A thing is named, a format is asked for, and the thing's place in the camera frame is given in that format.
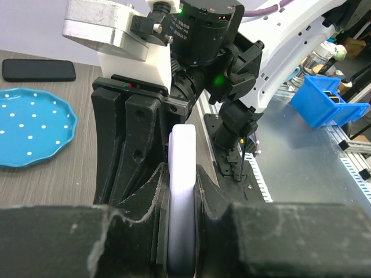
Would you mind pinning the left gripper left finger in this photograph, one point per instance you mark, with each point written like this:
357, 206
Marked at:
89, 241

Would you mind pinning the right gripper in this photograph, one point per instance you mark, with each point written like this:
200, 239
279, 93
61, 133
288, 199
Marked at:
121, 172

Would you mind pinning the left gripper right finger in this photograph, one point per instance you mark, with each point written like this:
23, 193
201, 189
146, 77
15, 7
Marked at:
238, 238

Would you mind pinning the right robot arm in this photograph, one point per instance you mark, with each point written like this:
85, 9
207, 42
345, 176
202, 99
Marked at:
209, 51

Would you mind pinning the black phone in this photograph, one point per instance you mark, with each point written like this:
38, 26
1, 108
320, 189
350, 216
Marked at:
37, 70

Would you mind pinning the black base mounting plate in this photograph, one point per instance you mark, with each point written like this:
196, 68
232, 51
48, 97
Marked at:
231, 172

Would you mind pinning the blue polka dot plate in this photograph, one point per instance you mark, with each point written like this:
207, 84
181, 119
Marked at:
35, 126

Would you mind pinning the blue storage bin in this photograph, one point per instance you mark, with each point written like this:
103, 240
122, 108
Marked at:
319, 104

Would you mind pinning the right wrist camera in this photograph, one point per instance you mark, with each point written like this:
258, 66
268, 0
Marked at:
129, 44

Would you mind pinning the white cable duct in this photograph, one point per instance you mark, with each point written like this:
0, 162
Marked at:
259, 178

